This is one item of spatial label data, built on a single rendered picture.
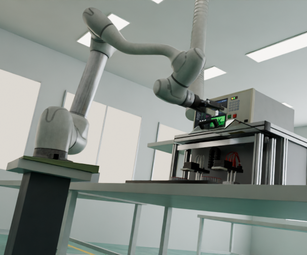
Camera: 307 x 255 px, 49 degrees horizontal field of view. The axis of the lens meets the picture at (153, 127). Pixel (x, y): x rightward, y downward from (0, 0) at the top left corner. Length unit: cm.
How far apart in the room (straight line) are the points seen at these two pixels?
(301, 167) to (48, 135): 129
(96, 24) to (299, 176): 131
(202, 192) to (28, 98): 519
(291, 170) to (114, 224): 532
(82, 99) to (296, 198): 119
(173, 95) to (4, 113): 479
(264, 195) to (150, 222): 623
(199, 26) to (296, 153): 225
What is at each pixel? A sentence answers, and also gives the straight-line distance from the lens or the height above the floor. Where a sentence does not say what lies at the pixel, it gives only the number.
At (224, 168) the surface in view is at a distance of 175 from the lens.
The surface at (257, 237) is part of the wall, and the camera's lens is 953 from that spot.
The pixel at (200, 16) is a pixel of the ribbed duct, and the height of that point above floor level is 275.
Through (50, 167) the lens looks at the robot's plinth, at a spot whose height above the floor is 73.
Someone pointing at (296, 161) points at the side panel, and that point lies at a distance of 193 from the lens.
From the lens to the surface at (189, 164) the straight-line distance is 193.
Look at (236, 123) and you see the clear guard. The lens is 161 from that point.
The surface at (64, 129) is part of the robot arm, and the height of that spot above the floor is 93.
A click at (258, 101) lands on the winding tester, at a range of 189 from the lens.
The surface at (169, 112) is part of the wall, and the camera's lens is 776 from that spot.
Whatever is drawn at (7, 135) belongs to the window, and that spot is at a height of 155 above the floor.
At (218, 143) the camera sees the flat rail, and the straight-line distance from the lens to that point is 187.
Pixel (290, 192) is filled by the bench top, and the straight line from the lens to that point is 114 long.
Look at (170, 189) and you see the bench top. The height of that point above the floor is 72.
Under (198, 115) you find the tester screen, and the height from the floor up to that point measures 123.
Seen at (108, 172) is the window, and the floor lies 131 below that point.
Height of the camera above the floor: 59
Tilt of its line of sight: 15 degrees up
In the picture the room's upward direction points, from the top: 8 degrees clockwise
